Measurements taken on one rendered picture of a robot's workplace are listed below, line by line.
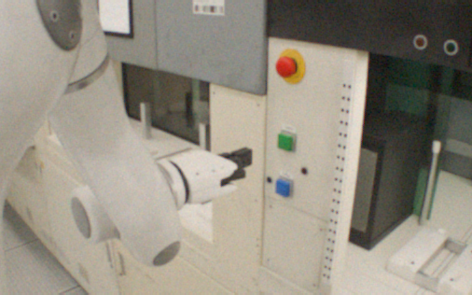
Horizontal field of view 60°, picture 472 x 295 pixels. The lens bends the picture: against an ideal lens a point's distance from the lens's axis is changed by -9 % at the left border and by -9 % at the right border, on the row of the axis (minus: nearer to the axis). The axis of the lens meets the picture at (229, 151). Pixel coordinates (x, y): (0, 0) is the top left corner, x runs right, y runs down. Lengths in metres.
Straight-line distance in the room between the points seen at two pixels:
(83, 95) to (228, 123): 0.58
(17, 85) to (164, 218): 0.36
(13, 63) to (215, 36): 0.78
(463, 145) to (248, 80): 0.97
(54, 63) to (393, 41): 0.58
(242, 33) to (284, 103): 0.16
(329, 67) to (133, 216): 0.44
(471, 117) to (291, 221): 0.90
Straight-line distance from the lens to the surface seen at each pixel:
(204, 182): 0.69
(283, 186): 0.92
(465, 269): 1.13
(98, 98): 0.47
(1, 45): 0.22
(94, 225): 0.61
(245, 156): 0.79
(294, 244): 0.98
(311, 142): 0.86
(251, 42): 0.90
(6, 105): 0.23
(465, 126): 1.67
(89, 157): 0.52
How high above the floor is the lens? 1.51
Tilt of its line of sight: 22 degrees down
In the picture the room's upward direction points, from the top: straight up
